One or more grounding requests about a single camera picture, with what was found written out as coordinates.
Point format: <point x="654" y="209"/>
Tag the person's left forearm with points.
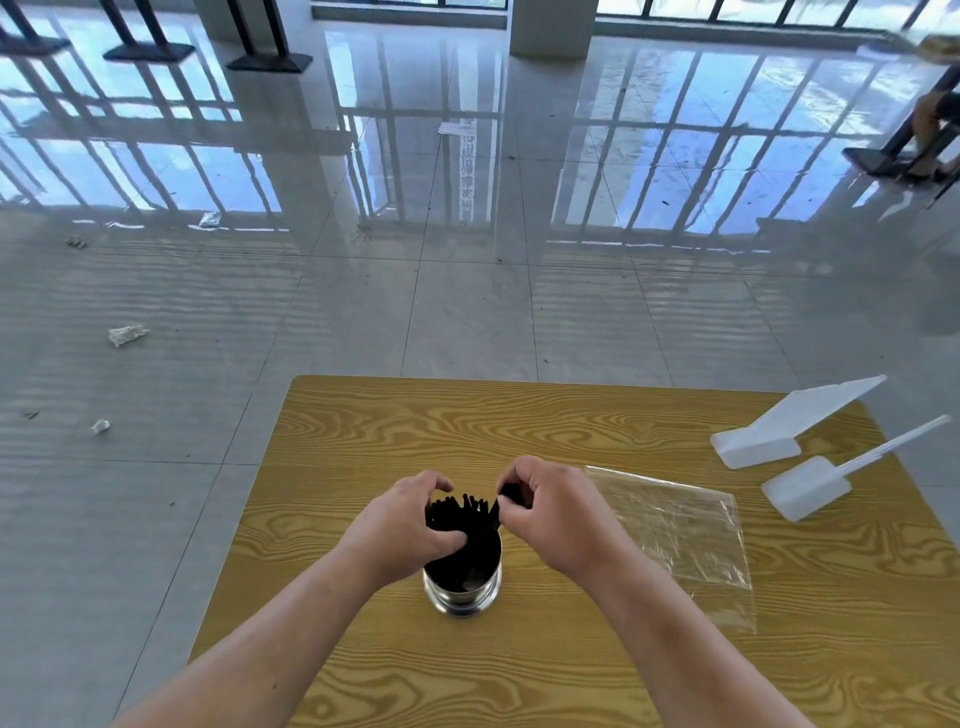
<point x="255" y="660"/>

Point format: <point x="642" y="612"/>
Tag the person's right hand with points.
<point x="570" y="517"/>

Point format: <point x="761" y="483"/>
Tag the grey chair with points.
<point x="943" y="189"/>

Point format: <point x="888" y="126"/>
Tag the person's right forearm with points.
<point x="690" y="660"/>

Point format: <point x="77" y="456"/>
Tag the clear plastic bag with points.
<point x="690" y="532"/>

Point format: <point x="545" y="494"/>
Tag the bundle of black straws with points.
<point x="472" y="562"/>

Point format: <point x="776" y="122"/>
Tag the black-framed glass window wall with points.
<point x="420" y="3"/>
<point x="750" y="9"/>

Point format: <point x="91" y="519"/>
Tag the large crumpled clear plastic scrap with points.
<point x="127" y="335"/>

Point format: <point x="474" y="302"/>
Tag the small crumpled white scrap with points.
<point x="100" y="426"/>

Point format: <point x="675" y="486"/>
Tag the long table with black legs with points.
<point x="146" y="51"/>

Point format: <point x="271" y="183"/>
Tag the flat wooden box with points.
<point x="943" y="46"/>

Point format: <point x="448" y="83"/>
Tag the steel cylindrical holder cup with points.
<point x="465" y="600"/>

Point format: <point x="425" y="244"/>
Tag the wooden table with black base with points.
<point x="870" y="161"/>

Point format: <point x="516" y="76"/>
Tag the short table with black legs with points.
<point x="270" y="61"/>

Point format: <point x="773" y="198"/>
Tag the narrow white plastic sign holder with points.
<point x="802" y="487"/>

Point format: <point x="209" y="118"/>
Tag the person's left hand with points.
<point x="390" y="540"/>

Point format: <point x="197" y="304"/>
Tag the flat clear plastic scrap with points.
<point x="210" y="219"/>

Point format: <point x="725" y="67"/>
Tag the wide white plastic sign holder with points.
<point x="757" y="446"/>

